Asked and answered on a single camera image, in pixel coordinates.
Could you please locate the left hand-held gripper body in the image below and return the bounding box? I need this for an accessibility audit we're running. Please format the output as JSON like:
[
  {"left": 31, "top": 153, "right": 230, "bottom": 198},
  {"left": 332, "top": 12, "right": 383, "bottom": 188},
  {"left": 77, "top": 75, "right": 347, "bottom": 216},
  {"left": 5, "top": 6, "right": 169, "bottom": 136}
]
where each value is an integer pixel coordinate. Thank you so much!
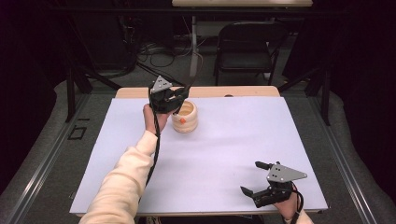
[{"left": 148, "top": 75, "right": 182, "bottom": 114}]

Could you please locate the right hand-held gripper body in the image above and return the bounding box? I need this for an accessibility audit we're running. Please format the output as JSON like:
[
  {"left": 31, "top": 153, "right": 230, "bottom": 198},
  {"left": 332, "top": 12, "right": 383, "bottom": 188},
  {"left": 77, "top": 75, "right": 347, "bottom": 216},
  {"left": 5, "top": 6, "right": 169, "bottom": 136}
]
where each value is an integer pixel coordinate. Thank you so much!
[{"left": 253, "top": 161, "right": 308, "bottom": 209}]

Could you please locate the cream ribbed ceramic holder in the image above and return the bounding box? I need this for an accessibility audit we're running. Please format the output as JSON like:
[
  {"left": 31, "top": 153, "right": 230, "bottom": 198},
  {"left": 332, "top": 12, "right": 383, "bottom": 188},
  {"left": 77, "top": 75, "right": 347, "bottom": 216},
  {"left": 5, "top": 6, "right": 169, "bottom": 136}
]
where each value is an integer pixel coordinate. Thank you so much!
[{"left": 170, "top": 99, "right": 199, "bottom": 134}]

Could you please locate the person's left hand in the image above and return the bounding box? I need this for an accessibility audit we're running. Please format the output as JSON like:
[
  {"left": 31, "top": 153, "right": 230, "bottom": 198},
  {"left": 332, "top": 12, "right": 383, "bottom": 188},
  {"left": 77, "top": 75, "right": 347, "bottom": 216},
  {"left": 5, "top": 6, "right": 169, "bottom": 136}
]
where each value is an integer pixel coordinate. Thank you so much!
[{"left": 142, "top": 104, "right": 172, "bottom": 135}]

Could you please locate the person's right hand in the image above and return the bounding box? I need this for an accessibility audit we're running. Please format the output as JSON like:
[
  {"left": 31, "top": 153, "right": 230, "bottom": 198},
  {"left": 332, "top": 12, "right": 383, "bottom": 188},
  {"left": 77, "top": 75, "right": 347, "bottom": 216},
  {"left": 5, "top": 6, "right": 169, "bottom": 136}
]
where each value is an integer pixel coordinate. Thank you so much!
[{"left": 273, "top": 188, "right": 303, "bottom": 222}]

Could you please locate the wooden table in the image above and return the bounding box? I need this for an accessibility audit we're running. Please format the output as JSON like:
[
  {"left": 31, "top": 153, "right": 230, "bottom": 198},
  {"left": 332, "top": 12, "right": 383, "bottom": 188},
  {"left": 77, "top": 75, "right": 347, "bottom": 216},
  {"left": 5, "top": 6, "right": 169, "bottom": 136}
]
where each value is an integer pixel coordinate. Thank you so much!
[{"left": 75, "top": 85, "right": 322, "bottom": 218}]

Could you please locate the white table mat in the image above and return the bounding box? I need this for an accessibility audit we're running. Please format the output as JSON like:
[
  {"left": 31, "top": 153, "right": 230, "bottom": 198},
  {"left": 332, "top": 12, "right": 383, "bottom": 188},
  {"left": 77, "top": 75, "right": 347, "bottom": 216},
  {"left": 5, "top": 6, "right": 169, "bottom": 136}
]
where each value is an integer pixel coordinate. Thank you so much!
[{"left": 68, "top": 95, "right": 329, "bottom": 216}]

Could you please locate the black folding chair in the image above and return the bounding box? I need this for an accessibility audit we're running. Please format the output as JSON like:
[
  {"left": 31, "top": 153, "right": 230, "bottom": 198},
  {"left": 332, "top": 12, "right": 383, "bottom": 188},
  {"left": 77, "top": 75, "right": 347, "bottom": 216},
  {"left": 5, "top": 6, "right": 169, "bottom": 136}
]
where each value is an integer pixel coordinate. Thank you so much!
[{"left": 213, "top": 21, "right": 290, "bottom": 87}]

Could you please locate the black metal stand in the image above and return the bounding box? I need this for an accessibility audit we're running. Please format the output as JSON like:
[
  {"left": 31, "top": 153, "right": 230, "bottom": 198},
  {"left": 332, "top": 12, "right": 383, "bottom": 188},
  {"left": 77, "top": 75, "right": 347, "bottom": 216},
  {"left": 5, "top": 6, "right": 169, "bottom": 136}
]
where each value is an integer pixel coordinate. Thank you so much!
[
  {"left": 64, "top": 63, "right": 123, "bottom": 123},
  {"left": 277, "top": 65, "right": 332, "bottom": 127}
]

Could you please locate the white desk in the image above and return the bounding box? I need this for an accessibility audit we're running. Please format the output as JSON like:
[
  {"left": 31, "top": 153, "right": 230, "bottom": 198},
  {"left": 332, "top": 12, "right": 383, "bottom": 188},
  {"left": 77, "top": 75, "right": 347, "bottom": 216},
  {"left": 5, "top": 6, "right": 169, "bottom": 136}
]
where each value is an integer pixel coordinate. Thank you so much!
[{"left": 171, "top": 0, "right": 314, "bottom": 80}]

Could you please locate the right hand-held gripper cable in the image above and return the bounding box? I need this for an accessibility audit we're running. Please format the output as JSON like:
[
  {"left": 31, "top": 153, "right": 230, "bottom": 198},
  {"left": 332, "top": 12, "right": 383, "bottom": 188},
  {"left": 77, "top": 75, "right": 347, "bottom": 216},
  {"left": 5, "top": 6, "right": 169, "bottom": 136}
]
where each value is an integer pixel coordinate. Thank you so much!
[{"left": 290, "top": 182, "right": 305, "bottom": 224}]

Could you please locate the hand-held gripper cable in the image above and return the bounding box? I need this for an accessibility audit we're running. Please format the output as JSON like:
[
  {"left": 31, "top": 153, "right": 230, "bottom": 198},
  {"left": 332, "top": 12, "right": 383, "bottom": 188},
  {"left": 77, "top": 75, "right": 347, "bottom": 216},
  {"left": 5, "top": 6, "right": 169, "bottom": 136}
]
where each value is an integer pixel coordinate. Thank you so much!
[
  {"left": 137, "top": 90, "right": 162, "bottom": 204},
  {"left": 290, "top": 182, "right": 305, "bottom": 224}
]

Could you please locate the bundle of floor cables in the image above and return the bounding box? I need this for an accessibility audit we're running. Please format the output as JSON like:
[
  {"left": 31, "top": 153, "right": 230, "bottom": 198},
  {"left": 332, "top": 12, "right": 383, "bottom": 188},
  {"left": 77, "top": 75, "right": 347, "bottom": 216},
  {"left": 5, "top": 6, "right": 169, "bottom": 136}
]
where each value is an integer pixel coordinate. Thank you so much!
[{"left": 135, "top": 39, "right": 194, "bottom": 87}]

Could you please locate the left hand-held gripper cable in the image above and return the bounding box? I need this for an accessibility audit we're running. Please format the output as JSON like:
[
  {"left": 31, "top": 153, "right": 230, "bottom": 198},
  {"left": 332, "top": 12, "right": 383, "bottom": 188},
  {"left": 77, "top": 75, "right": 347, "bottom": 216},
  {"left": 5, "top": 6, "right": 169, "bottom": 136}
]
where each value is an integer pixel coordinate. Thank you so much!
[{"left": 137, "top": 90, "right": 162, "bottom": 204}]

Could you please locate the aluminium floor rail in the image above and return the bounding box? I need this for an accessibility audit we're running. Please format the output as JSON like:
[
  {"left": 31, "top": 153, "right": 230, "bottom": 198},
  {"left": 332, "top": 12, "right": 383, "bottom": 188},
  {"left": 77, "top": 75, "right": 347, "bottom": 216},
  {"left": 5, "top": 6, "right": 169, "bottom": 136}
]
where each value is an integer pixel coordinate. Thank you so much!
[
  {"left": 306, "top": 92, "right": 378, "bottom": 224},
  {"left": 8, "top": 92, "right": 92, "bottom": 224}
]

